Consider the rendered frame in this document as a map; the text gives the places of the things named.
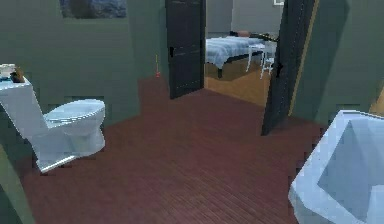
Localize bed with pale blue cover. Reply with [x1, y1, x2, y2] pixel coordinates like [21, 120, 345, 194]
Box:
[205, 35, 268, 80]

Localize black room door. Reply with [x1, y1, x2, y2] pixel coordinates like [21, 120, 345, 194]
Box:
[260, 0, 317, 137]
[164, 0, 207, 100]

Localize white object on toilet tank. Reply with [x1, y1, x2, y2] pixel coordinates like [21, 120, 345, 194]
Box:
[0, 63, 17, 80]

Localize white toilet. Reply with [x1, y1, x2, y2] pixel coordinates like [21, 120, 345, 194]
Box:
[0, 77, 107, 174]

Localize dark framed wall picture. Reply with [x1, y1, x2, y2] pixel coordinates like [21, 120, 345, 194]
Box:
[59, 0, 128, 20]

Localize brown object on toilet tank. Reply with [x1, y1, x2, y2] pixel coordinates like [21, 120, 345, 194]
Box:
[10, 66, 26, 84]

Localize white chair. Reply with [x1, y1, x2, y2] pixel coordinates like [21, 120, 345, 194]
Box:
[245, 40, 278, 80]

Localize white bathtub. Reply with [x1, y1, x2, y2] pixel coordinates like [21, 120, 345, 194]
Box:
[288, 109, 384, 224]

